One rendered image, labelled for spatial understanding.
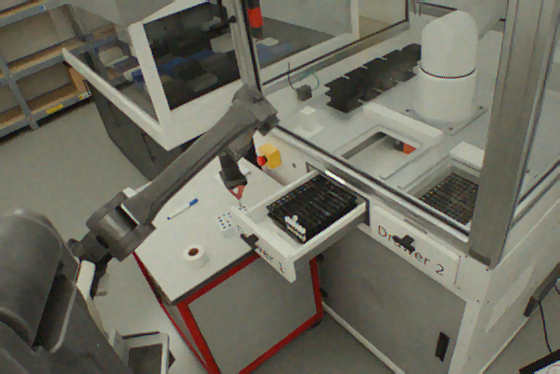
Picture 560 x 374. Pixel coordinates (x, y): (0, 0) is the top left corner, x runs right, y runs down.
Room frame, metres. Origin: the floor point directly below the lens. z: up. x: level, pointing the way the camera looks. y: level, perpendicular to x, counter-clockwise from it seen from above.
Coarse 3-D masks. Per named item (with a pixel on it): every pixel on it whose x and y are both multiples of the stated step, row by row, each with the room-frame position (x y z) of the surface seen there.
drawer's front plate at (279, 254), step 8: (232, 208) 1.01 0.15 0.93; (232, 216) 1.01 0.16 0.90; (240, 216) 0.97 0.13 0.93; (240, 224) 0.97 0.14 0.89; (248, 224) 0.93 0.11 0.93; (256, 224) 0.92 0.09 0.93; (240, 232) 0.99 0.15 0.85; (248, 232) 0.94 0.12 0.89; (256, 232) 0.89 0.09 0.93; (264, 232) 0.88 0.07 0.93; (264, 240) 0.86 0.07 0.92; (272, 240) 0.85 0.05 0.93; (264, 248) 0.87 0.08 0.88; (272, 248) 0.83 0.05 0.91; (280, 248) 0.81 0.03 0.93; (264, 256) 0.88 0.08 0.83; (272, 256) 0.84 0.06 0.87; (280, 256) 0.80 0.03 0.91; (288, 256) 0.78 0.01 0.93; (272, 264) 0.85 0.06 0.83; (288, 264) 0.77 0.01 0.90; (280, 272) 0.81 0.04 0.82; (288, 272) 0.78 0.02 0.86
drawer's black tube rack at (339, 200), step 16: (320, 176) 1.12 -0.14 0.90; (304, 192) 1.06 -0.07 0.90; (320, 192) 1.04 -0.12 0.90; (336, 192) 1.03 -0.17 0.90; (288, 208) 1.03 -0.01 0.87; (304, 208) 0.99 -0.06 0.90; (320, 208) 0.97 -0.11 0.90; (336, 208) 0.96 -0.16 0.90; (352, 208) 0.98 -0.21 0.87; (304, 224) 0.91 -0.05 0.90; (320, 224) 0.94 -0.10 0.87
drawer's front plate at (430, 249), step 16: (384, 224) 0.86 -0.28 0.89; (400, 224) 0.82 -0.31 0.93; (384, 240) 0.86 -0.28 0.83; (416, 240) 0.76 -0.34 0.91; (432, 240) 0.74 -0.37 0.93; (416, 256) 0.76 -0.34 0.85; (432, 256) 0.72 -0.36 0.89; (448, 256) 0.68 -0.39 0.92; (432, 272) 0.71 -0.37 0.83; (448, 272) 0.67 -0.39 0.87
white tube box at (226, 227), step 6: (246, 204) 1.17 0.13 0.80; (228, 210) 1.16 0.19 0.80; (240, 210) 1.15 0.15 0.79; (216, 216) 1.14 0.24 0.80; (222, 216) 1.14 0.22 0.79; (228, 216) 1.13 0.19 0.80; (216, 222) 1.12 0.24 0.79; (222, 222) 1.10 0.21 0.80; (228, 222) 1.10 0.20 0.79; (222, 228) 1.07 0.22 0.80; (228, 228) 1.07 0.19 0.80; (222, 234) 1.07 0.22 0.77; (228, 234) 1.06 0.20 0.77; (234, 234) 1.07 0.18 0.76
